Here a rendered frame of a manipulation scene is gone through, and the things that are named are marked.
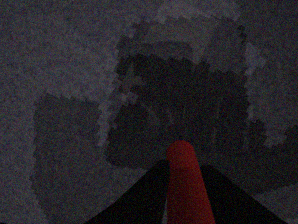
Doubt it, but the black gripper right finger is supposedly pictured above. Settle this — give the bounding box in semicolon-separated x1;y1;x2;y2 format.
201;164;287;224

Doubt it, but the red peg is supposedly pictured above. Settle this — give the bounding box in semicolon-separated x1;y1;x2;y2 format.
166;140;216;224

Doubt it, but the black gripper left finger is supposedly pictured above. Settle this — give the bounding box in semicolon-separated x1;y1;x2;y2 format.
85;160;170;224

